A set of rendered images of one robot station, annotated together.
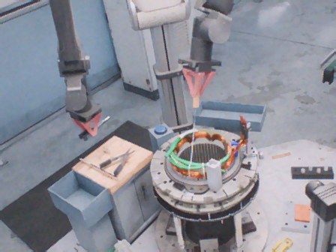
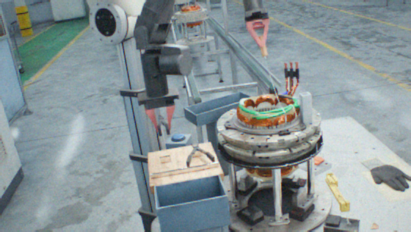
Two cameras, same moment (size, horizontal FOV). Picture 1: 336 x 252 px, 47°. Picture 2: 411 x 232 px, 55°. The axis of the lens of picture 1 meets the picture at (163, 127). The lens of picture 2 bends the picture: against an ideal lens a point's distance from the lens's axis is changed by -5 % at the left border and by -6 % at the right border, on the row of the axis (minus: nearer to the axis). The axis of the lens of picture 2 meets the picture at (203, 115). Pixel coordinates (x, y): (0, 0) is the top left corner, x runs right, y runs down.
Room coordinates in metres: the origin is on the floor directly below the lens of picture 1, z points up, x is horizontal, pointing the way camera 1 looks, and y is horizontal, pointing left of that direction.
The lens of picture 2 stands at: (0.32, 0.94, 1.58)
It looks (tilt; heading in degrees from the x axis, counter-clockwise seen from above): 21 degrees down; 308
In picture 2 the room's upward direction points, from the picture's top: 8 degrees counter-clockwise
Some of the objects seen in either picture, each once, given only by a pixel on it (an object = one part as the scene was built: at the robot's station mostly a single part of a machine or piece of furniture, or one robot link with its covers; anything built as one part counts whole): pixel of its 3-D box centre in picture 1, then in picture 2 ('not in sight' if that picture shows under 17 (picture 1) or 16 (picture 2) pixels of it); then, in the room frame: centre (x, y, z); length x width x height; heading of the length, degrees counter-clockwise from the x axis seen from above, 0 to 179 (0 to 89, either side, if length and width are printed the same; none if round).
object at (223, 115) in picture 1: (231, 140); (223, 137); (1.16, -0.25, 0.92); 0.25 x 0.11 x 0.28; 62
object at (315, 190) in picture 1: (323, 197); not in sight; (0.42, -0.23, 1.37); 0.06 x 0.04 x 0.04; 16
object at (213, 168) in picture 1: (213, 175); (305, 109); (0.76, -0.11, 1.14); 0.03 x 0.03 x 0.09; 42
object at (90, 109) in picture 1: (81, 102); (156, 87); (1.01, 0.23, 1.30); 0.10 x 0.07 x 0.07; 44
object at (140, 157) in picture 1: (113, 163); (183, 166); (1.00, 0.19, 1.05); 0.20 x 0.19 x 0.02; 134
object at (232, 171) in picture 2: not in sight; (233, 177); (0.99, -0.03, 0.91); 0.02 x 0.02 x 0.21
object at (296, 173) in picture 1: (311, 172); not in sight; (1.05, -0.52, 0.79); 0.15 x 0.05 x 0.02; 74
